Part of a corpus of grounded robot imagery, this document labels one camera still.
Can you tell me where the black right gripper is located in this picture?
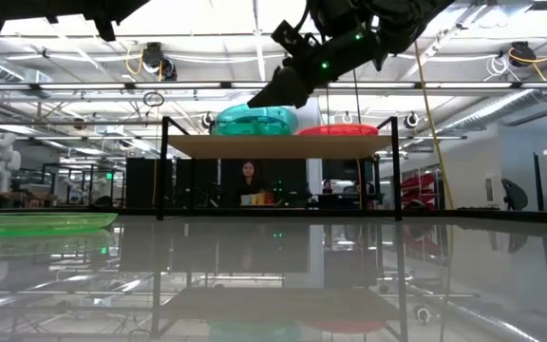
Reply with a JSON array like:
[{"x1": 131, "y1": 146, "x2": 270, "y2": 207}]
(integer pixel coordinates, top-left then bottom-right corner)
[{"x1": 247, "y1": 28, "x2": 382, "y2": 109}]

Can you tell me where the translucent blue plate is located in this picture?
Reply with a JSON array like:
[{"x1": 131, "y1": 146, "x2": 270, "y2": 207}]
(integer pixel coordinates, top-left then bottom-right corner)
[{"x1": 214, "y1": 104, "x2": 300, "y2": 130}]

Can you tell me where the translucent green plate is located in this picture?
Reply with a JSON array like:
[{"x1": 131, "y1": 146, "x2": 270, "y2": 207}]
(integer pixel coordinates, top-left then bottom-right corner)
[
  {"x1": 0, "y1": 212, "x2": 119, "y2": 238},
  {"x1": 215, "y1": 121, "x2": 298, "y2": 138}
]

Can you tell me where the translucent orange plate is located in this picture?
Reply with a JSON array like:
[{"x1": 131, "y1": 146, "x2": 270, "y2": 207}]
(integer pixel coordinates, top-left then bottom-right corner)
[{"x1": 300, "y1": 128, "x2": 378, "y2": 138}]

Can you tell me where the wooden shelf board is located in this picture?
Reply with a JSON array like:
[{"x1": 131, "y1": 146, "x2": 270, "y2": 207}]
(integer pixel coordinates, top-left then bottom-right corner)
[{"x1": 167, "y1": 135, "x2": 393, "y2": 161}]

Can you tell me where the overhead light bar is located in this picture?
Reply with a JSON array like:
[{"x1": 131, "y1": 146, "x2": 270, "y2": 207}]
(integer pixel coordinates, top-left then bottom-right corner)
[{"x1": 0, "y1": 81, "x2": 547, "y2": 92}]

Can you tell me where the red background object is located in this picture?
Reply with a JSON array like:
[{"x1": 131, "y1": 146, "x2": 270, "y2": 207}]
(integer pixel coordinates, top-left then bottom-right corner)
[{"x1": 400, "y1": 173, "x2": 439, "y2": 210}]

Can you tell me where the white robot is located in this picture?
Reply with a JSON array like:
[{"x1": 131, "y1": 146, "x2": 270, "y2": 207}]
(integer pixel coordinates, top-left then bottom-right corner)
[{"x1": 0, "y1": 132, "x2": 22, "y2": 194}]

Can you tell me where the dark office chair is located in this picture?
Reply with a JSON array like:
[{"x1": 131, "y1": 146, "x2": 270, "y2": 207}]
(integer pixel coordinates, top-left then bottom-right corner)
[{"x1": 500, "y1": 178, "x2": 530, "y2": 212}]

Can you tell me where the black upright panel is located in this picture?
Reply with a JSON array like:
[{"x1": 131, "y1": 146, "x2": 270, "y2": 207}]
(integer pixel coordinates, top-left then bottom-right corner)
[{"x1": 533, "y1": 151, "x2": 545, "y2": 213}]

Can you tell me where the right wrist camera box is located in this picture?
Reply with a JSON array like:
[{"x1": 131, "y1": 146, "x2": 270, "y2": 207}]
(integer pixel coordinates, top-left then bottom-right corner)
[{"x1": 271, "y1": 19, "x2": 315, "y2": 61}]

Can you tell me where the large ceiling cord reel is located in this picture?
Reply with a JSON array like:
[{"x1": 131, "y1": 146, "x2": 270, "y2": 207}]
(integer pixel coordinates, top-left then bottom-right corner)
[
  {"x1": 141, "y1": 41, "x2": 165, "y2": 73},
  {"x1": 509, "y1": 41, "x2": 538, "y2": 68}
]

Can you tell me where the dark ceiling cord reel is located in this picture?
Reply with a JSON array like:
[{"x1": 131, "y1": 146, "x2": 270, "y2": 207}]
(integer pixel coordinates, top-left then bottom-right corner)
[{"x1": 161, "y1": 57, "x2": 179, "y2": 82}]

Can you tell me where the coiled cable loop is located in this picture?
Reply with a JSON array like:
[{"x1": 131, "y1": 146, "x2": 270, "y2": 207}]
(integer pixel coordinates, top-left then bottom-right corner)
[{"x1": 142, "y1": 91, "x2": 165, "y2": 108}]

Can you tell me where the black frame wooden shelf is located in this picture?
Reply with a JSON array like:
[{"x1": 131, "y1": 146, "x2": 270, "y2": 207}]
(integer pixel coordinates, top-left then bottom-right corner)
[{"x1": 156, "y1": 116, "x2": 404, "y2": 222}]

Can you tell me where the yellow hanging cord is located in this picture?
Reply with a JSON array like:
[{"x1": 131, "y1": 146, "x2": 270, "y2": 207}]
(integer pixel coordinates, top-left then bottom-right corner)
[{"x1": 413, "y1": 40, "x2": 455, "y2": 210}]

